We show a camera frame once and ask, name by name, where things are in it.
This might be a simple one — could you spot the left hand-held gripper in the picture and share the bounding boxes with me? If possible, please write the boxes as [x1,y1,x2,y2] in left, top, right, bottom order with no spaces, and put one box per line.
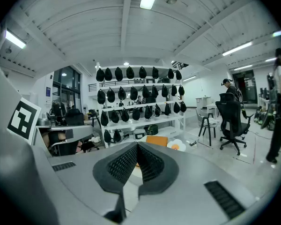
[6,97,95,141]

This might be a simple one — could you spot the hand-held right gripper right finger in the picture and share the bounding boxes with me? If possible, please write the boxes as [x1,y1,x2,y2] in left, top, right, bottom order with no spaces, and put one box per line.
[137,141,180,196]

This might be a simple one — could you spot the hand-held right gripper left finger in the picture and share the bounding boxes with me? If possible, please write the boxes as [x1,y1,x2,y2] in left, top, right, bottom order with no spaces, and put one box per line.
[92,141,139,223]

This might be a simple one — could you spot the fried egg flower pillow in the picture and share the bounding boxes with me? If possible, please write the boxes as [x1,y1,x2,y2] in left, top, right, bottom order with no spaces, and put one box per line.
[166,138,187,153]

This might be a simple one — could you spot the large orange cushion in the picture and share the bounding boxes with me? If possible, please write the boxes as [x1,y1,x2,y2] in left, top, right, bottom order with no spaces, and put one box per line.
[145,135,169,148]

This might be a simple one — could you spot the clear storage box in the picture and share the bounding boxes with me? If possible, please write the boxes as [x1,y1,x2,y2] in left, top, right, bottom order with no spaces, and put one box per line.
[170,124,200,148]

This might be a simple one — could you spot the black green bag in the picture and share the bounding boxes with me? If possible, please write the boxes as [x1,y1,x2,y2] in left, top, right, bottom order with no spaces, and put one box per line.
[143,124,160,136]

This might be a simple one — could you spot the white shelf rack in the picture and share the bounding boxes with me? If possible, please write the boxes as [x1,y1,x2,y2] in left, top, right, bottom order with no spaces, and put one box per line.
[95,61,187,149]

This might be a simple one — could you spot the black high-back chair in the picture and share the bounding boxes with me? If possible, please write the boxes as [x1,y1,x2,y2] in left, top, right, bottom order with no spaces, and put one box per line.
[65,108,85,126]

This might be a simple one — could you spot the glass door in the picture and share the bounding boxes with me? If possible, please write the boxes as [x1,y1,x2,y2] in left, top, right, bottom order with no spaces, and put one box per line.
[52,66,81,107]

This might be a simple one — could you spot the white table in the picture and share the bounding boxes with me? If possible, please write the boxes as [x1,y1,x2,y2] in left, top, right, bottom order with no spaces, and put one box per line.
[205,103,220,117]

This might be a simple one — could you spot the black office chair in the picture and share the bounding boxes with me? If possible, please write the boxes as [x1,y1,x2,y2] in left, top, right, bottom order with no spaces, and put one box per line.
[215,93,254,156]

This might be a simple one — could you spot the rows of black caps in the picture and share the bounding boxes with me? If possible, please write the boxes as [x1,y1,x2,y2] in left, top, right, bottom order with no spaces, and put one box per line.
[95,66,187,145]

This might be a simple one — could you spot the grey case black frame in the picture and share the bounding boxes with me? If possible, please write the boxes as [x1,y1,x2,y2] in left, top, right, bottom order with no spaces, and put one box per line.
[132,127,148,141]

